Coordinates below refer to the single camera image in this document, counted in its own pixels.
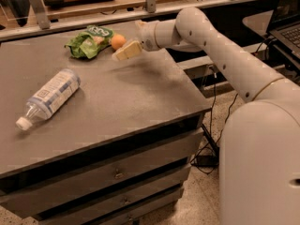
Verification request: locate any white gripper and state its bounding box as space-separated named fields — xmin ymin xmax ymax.
xmin=112 ymin=21 xmax=157 ymax=61

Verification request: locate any orange fruit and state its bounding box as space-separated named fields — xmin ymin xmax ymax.
xmin=111 ymin=34 xmax=127 ymax=50

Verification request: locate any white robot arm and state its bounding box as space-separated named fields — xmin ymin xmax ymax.
xmin=113 ymin=7 xmax=300 ymax=225

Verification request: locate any green rice chip bag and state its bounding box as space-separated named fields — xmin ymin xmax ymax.
xmin=65 ymin=25 xmax=114 ymax=59

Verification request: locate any clear plastic water bottle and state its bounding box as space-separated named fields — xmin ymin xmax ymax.
xmin=16 ymin=68 xmax=81 ymax=130

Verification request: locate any grey drawer cabinet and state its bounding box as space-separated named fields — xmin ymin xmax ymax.
xmin=0 ymin=33 xmax=209 ymax=225

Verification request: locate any black power adapter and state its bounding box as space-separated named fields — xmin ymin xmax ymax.
xmin=194 ymin=156 xmax=218 ymax=167

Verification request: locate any black laptop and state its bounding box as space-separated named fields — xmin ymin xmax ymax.
xmin=267 ymin=0 xmax=300 ymax=64

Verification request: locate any metal railing frame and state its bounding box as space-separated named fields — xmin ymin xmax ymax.
xmin=0 ymin=0 xmax=261 ymax=42

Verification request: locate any black table frame leg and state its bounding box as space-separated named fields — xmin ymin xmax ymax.
xmin=202 ymin=124 xmax=219 ymax=157

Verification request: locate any black power cable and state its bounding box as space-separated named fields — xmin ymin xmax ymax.
xmin=190 ymin=36 xmax=276 ymax=175

